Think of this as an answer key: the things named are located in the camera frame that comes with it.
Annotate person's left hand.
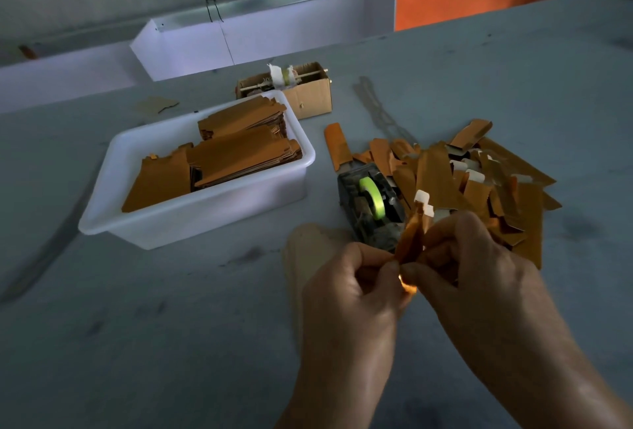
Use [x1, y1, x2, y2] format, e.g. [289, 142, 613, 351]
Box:
[299, 242, 407, 390]

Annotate person's right hand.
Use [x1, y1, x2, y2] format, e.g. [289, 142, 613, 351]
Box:
[400, 211, 567, 380]

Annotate gold cartons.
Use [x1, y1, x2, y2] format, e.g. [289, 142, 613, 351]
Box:
[121, 95, 303, 213]

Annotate person's right forearm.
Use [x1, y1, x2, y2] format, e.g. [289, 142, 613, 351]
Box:
[485, 339, 633, 429]

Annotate small cardboard box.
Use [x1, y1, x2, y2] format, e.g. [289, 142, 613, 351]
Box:
[235, 62, 334, 120]

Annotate pile of gold boxes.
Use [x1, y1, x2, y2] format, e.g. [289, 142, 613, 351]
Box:
[324, 119, 562, 269]

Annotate green tape roll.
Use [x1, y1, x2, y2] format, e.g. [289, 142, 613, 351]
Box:
[358, 176, 386, 222]

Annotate white plastic bin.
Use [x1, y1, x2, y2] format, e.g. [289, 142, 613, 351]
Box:
[78, 89, 318, 250]

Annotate gold box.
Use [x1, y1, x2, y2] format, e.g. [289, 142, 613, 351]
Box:
[396, 208, 435, 294]

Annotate person's left forearm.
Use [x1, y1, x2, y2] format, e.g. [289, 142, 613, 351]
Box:
[280, 379, 397, 429]

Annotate black tape dispenser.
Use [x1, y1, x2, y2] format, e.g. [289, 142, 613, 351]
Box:
[337, 165, 407, 252]

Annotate pile of beige blanks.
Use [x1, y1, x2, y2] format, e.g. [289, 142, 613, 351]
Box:
[285, 224, 352, 346]

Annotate long white tray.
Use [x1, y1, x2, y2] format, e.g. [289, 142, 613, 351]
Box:
[0, 43, 144, 113]
[129, 0, 398, 81]

